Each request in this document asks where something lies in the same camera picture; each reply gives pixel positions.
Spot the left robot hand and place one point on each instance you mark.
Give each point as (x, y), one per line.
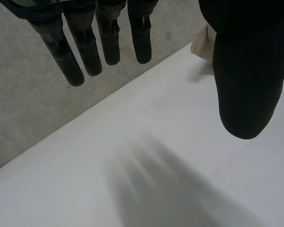
(248, 78)

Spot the beige shorts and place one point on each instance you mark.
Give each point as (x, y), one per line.
(203, 39)

